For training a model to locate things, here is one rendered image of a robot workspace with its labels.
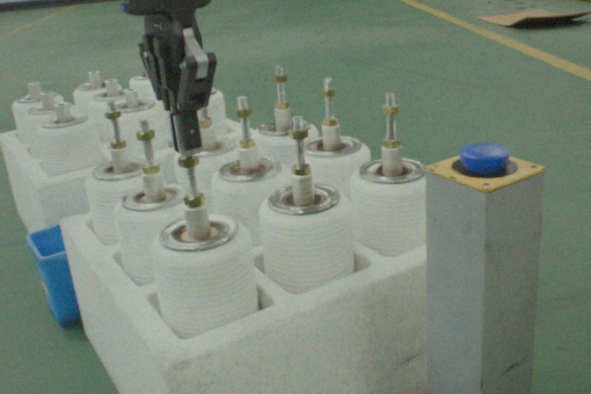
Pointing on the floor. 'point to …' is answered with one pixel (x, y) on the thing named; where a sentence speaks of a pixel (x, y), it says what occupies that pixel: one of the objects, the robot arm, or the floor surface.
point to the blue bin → (55, 274)
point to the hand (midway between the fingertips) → (186, 132)
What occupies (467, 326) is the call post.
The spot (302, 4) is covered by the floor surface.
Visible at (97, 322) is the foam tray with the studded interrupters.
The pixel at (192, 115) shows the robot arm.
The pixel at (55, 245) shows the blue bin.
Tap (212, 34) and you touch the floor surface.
